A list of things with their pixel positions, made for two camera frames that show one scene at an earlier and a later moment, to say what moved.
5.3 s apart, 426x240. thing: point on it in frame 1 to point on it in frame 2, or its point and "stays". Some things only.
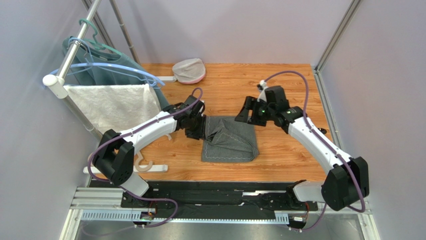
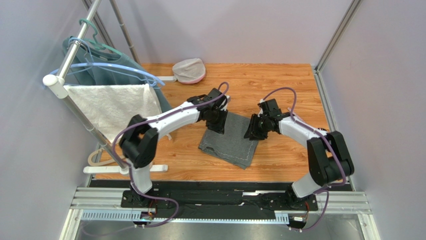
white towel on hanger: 114,106 stays
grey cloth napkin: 227,140 stays
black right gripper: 252,112 to 256,126
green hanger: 97,45 stays
